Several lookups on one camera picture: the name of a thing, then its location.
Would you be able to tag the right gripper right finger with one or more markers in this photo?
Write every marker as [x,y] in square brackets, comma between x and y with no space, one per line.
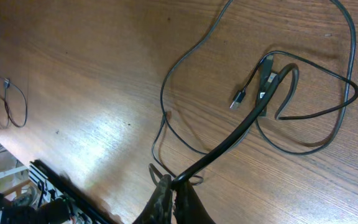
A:
[189,208]

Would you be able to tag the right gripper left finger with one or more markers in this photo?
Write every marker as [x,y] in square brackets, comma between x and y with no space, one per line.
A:
[159,207]

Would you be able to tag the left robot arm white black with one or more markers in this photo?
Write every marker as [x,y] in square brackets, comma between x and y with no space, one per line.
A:
[53,212]

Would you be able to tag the metal frame below table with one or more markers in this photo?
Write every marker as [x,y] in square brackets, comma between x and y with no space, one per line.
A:
[56,187]

